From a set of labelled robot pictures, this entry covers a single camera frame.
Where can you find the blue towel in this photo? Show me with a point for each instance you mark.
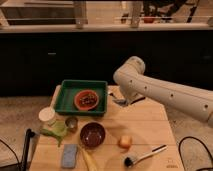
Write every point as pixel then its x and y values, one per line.
pixel 121 102

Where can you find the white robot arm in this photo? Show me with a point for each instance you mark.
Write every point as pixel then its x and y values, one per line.
pixel 132 82

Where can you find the orange bowl with food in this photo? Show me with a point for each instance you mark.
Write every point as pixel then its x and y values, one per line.
pixel 86 100

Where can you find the purple bowl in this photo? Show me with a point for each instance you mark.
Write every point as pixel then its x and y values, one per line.
pixel 92 135

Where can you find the black and tan block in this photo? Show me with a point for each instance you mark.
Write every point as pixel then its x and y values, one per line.
pixel 137 100

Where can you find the green plastic tray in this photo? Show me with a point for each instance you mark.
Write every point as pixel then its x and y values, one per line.
pixel 64 104

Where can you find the small metal cup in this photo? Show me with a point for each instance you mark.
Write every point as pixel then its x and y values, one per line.
pixel 72 123

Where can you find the green cloth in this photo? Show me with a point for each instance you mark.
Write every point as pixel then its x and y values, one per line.
pixel 58 131

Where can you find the blue sponge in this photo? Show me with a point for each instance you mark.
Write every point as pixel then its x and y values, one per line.
pixel 68 160

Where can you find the yellow corn cob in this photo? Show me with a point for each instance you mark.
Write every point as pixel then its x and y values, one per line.
pixel 90 162

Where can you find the black chair left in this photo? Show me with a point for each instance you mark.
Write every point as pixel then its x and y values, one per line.
pixel 22 163

